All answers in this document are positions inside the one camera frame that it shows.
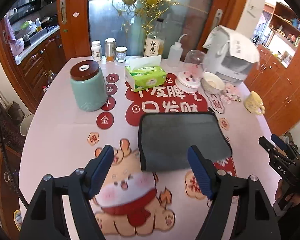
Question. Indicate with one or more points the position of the wooden kitchen counter cabinet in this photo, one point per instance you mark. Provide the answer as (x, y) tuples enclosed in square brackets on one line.
[(29, 77)]

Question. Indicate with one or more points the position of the small clear glass jar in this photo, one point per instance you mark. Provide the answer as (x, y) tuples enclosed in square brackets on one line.
[(121, 54)]

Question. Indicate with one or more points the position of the glass dome ornament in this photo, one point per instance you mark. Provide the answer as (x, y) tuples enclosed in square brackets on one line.
[(188, 80)]

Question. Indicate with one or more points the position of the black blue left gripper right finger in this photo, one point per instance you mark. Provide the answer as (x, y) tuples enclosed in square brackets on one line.
[(255, 218)]

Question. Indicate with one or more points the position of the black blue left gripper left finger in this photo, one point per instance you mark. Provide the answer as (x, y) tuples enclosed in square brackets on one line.
[(45, 216)]

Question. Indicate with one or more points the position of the white appliance with cloth cover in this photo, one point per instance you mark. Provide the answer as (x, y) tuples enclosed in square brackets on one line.
[(230, 55)]

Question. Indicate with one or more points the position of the teal ceramic jar brown lid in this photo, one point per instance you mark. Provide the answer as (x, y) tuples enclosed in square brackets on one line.
[(88, 85)]

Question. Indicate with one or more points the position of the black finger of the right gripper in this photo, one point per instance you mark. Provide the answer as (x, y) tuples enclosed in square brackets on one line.
[(272, 151)]

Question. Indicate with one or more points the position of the pink cartoon tablecloth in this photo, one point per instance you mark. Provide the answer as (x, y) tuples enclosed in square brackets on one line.
[(63, 138)]

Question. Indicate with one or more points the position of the wooden cabinet right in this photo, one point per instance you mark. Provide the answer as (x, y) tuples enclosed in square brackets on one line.
[(277, 80)]

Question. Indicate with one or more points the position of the green tissue box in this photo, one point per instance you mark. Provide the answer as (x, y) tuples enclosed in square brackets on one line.
[(144, 73)]

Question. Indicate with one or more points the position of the yellow ceramic mug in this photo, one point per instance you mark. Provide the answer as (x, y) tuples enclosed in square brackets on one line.
[(254, 104)]

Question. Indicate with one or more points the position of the metal lidded amber jar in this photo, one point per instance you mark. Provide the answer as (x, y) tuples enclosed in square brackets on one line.
[(110, 45)]

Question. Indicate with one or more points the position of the white squeeze wash bottle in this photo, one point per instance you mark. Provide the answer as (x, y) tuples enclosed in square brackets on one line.
[(175, 53)]

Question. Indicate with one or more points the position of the white pill bottle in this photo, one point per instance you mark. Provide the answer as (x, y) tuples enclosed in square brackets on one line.
[(96, 50)]

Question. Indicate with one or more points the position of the white ceramic bowl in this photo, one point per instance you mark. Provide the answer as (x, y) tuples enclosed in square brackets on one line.
[(211, 83)]

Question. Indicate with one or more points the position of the pink plush toy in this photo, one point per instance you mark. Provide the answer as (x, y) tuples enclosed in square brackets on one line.
[(230, 94)]

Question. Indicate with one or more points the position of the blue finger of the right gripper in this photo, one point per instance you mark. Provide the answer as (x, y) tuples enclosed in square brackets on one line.
[(289, 150)]

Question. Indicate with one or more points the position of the gold wall ornament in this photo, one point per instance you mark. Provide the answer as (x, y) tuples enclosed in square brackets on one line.
[(147, 10)]

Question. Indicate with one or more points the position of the clear liquor bottle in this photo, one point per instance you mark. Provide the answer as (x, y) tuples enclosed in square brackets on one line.
[(155, 40)]

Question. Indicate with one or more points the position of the grey towel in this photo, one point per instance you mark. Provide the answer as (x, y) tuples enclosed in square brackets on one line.
[(164, 140)]

